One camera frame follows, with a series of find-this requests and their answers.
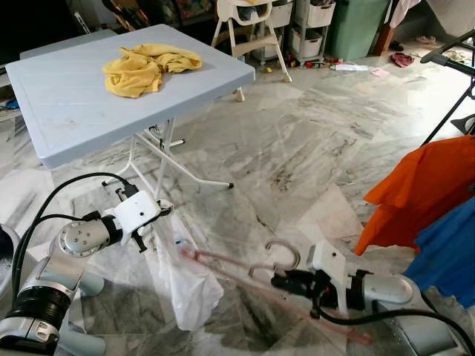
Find pink plastic clothes hanger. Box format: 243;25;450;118
178;239;376;346

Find white garment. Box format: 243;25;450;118
152;208;225;332

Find yellow shirt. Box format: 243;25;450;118
102;43;203;99

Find light blue folding table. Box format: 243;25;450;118
4;24;257;190

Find blue garment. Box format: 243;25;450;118
404;197;475;309

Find orange shirt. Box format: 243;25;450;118
355;136;475;257

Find grey laundry basket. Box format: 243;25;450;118
0;222;19;297

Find white baby high chair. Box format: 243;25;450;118
212;0;292;102

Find small light blue table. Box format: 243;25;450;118
19;30;119;60

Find beige floor cloth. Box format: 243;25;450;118
442;48;475;65

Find white paper sheet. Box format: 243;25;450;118
330;63;370;73

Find black metal drying rack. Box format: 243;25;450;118
419;30;475;145

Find white drawer storage cart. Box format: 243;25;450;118
256;0;335;64

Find black television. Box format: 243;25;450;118
0;0;75;67

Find green laundry hamper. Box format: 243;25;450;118
327;0;390;62

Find pink hanging clothes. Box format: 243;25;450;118
390;0;420;30

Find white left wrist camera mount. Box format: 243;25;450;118
113;191;163;237

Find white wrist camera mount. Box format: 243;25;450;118
307;241;350;309
113;191;163;237

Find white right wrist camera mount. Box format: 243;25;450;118
307;241;350;309

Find black metal frame chair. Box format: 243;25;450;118
100;0;160;29

